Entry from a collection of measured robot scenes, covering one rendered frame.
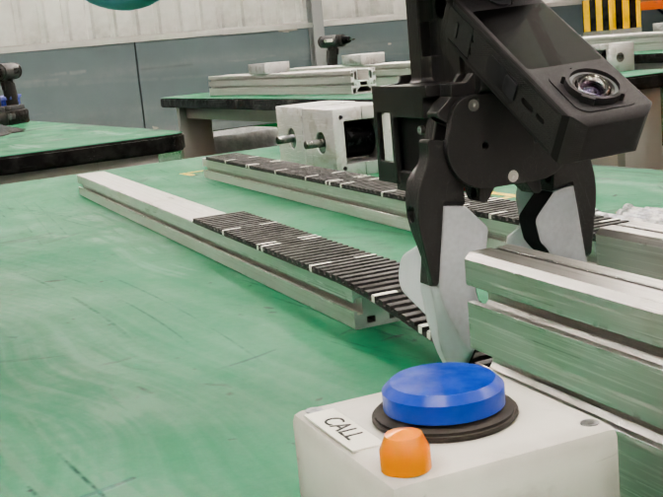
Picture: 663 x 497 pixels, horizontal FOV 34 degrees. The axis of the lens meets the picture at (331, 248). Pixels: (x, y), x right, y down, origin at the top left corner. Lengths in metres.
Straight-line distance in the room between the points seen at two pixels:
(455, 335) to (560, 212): 0.08
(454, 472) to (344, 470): 0.04
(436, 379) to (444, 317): 0.19
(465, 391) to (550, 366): 0.11
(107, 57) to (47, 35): 0.66
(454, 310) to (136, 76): 11.56
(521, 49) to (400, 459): 0.25
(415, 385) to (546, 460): 0.05
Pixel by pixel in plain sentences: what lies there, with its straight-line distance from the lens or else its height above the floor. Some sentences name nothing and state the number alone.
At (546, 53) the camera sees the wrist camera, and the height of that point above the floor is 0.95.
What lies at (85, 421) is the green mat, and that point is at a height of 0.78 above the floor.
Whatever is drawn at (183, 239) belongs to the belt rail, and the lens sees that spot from 1.07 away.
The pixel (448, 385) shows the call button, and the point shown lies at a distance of 0.35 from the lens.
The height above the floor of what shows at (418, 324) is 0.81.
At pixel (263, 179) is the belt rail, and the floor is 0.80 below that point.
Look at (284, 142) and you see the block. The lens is 1.62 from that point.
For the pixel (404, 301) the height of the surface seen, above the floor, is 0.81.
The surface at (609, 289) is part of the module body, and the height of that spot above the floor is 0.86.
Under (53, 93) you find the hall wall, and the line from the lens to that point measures 11.80.
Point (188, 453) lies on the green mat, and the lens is 0.52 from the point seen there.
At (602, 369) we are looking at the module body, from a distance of 0.42.
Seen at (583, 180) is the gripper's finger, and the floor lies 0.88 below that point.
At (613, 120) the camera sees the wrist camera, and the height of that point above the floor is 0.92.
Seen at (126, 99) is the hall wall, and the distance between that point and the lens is 12.02.
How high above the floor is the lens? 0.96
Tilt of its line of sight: 11 degrees down
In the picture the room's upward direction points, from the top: 5 degrees counter-clockwise
